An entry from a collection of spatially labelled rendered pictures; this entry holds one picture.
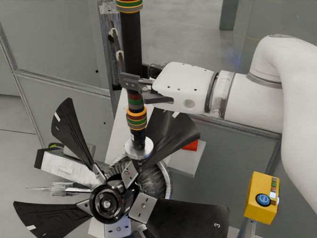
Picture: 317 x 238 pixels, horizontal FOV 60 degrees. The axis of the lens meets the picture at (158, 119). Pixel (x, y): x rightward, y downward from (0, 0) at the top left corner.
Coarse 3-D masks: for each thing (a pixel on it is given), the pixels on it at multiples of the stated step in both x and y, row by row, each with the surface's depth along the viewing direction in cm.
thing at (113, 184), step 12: (108, 180) 93; (120, 180) 87; (96, 192) 82; (108, 192) 82; (120, 192) 80; (132, 192) 86; (96, 204) 83; (120, 204) 81; (132, 204) 85; (96, 216) 82; (108, 216) 82; (120, 216) 80
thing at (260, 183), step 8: (256, 176) 108; (264, 176) 108; (256, 184) 105; (264, 184) 105; (248, 192) 107; (256, 192) 102; (264, 192) 102; (272, 192) 102; (248, 200) 100; (256, 200) 99; (248, 208) 100; (256, 208) 99; (264, 208) 97; (272, 208) 97; (248, 216) 103; (256, 216) 101; (264, 216) 100; (272, 216) 98
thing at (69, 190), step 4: (28, 188) 106; (32, 188) 105; (36, 188) 105; (40, 188) 104; (44, 188) 103; (48, 188) 103; (68, 188) 100; (72, 188) 100; (76, 188) 100; (80, 188) 100; (68, 192) 100; (72, 192) 100; (76, 192) 99; (80, 192) 99; (84, 192) 98; (88, 192) 98
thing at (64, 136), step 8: (64, 104) 88; (72, 104) 86; (56, 112) 92; (64, 112) 89; (72, 112) 86; (56, 120) 94; (64, 120) 90; (72, 120) 87; (64, 128) 92; (72, 128) 88; (80, 128) 85; (56, 136) 100; (64, 136) 95; (72, 136) 89; (80, 136) 86; (64, 144) 99; (72, 144) 93; (80, 144) 88; (80, 152) 90; (88, 152) 85; (88, 160) 87; (88, 168) 92
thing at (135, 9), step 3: (117, 6) 44; (138, 6) 43; (141, 6) 44; (117, 9) 44; (120, 9) 43; (123, 9) 43; (126, 9) 43; (129, 9) 43; (132, 9) 43; (135, 9) 43; (138, 9) 44
